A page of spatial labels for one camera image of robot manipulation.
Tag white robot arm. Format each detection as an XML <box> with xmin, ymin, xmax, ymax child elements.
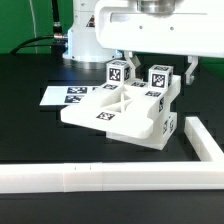
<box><xmin>95</xmin><ymin>0</ymin><xmax>224</xmax><ymax>75</ymax></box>

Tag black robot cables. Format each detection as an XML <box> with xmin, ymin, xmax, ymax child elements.
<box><xmin>9</xmin><ymin>0</ymin><xmax>69</xmax><ymax>56</ymax></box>

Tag white chair back part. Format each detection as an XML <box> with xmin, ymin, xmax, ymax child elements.
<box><xmin>60</xmin><ymin>75</ymin><xmax>181</xmax><ymax>139</ymax></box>

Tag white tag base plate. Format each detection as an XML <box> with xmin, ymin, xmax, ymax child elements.
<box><xmin>40</xmin><ymin>86</ymin><xmax>96</xmax><ymax>106</ymax></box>

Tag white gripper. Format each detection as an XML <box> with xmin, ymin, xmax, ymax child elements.
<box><xmin>95</xmin><ymin>0</ymin><xmax>224</xmax><ymax>85</ymax></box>

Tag white chair seat part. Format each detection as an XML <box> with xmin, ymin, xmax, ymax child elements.
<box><xmin>105</xmin><ymin>111</ymin><xmax>178</xmax><ymax>150</ymax></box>

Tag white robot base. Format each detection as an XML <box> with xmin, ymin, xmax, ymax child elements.
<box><xmin>63</xmin><ymin>0</ymin><xmax>122</xmax><ymax>64</ymax></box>

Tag white L-shaped obstacle fence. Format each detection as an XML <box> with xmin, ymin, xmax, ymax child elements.
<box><xmin>0</xmin><ymin>117</ymin><xmax>224</xmax><ymax>194</ymax></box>

